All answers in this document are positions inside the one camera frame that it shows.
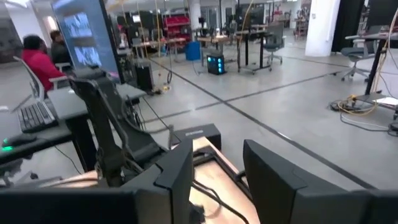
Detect black computer mouse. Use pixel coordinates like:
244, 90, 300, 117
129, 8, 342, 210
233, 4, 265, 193
1, 133, 38, 149

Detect black keyboard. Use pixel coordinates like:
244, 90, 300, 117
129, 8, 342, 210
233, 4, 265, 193
17, 100, 59, 134

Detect grey office desk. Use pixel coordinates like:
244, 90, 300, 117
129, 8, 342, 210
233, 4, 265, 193
0, 81, 147, 187

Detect wooden workbench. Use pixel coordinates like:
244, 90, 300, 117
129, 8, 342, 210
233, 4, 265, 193
197, 29, 271, 74

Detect large display screen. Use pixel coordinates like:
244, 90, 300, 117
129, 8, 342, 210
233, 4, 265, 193
50, 0, 121, 84

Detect black computer with blue lights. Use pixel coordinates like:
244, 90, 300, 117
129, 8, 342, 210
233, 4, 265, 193
206, 52, 226, 76

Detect blue bin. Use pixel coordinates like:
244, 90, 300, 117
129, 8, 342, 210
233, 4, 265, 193
185, 40, 202, 62

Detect person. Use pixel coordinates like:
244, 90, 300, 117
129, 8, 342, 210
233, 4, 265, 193
49, 29, 75, 67
21, 34, 67, 93

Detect red storage shelf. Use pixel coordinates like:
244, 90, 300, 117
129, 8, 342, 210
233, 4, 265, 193
162, 14, 193, 42

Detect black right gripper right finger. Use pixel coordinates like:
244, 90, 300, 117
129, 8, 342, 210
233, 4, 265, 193
242, 139, 308, 224

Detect black-legged desk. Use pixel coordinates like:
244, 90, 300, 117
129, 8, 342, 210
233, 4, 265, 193
345, 29, 398, 121

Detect grey office chair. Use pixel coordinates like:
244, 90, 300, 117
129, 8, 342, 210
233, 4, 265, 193
263, 22, 286, 67
340, 33, 384, 82

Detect black table cable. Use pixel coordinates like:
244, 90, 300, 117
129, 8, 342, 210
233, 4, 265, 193
190, 179, 251, 224

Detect white building pillar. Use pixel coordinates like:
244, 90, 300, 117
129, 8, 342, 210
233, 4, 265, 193
303, 0, 342, 58

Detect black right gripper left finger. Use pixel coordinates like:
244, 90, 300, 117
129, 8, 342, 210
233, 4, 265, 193
154, 138, 195, 224

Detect yellow floor cables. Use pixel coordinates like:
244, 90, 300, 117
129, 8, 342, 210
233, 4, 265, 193
336, 94, 379, 117

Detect white office chair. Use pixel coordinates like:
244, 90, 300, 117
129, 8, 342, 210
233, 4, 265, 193
12, 55, 70, 103

